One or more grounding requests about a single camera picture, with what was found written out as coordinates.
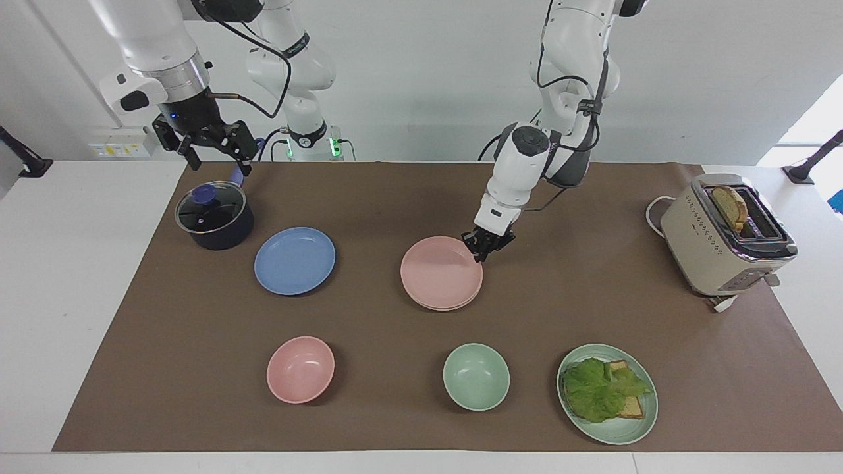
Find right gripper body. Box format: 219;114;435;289
157;88;229;140

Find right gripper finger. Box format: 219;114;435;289
204;121;258;178
152;117;202;171

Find pink plate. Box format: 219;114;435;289
400;236;484;309

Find glass lid with blue knob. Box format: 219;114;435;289
176;182;247;235

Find dark blue pot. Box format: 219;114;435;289
174;137;266;251

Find green bowl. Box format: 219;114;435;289
443;343;511;413

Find blue plate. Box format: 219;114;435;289
254;227;337;297

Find black stand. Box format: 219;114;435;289
0;125;54;179
782;129;843;185

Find green lettuce leaf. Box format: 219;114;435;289
562;357;653;424

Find beige toaster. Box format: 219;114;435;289
660;174;799;298

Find pink bowl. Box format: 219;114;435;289
266;336;336;405

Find green plate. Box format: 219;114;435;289
557;343;659;446

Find toasted bread slice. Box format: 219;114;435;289
711;186;749;232

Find black cable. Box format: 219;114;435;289
535;30;611;155
207;16;294;120

